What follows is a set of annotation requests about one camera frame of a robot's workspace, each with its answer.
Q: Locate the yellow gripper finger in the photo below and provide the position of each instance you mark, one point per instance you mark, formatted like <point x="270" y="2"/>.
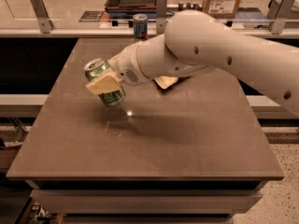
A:
<point x="103" y="83"/>

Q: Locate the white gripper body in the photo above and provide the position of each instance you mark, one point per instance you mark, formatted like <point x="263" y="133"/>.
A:
<point x="127" y="66"/>

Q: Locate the green soda can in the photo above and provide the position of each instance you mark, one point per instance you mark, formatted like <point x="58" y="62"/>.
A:
<point x="99" y="66"/>

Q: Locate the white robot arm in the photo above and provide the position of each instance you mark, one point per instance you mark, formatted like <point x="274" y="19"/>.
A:
<point x="193" y="42"/>

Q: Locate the blue energy drink can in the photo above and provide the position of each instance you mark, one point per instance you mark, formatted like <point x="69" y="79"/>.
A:
<point x="140" y="25"/>

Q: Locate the brown yellow chip bag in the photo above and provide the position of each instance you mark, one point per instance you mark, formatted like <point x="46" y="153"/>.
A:
<point x="165" y="82"/>

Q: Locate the cardboard box with label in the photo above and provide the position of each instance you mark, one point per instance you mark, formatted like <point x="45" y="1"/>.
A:
<point x="220" y="8"/>

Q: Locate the middle metal glass bracket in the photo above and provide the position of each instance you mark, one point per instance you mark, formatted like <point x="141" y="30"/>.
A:
<point x="160" y="15"/>

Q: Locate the metal glass bracket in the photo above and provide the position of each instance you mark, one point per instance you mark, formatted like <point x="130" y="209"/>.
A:
<point x="277" y="14"/>
<point x="44" y="23"/>
<point x="160" y="15"/>

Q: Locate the left metal glass bracket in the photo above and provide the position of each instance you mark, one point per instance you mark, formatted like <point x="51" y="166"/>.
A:
<point x="44" y="23"/>

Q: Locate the right metal glass bracket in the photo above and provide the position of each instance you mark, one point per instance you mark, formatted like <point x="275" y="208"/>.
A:
<point x="277" y="14"/>

